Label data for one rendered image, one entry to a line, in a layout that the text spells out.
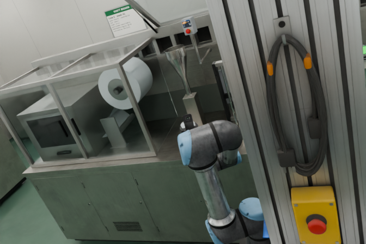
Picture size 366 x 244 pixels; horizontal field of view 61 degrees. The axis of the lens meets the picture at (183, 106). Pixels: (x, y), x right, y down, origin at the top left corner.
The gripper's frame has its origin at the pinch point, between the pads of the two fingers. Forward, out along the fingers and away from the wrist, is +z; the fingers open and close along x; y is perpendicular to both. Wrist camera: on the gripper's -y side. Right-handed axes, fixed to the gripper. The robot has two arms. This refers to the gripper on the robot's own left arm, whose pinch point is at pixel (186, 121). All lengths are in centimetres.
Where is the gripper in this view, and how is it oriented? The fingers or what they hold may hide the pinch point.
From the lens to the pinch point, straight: 171.6
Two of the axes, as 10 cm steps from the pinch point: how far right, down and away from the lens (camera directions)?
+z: -1.6, -3.5, 9.2
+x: 9.7, -2.1, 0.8
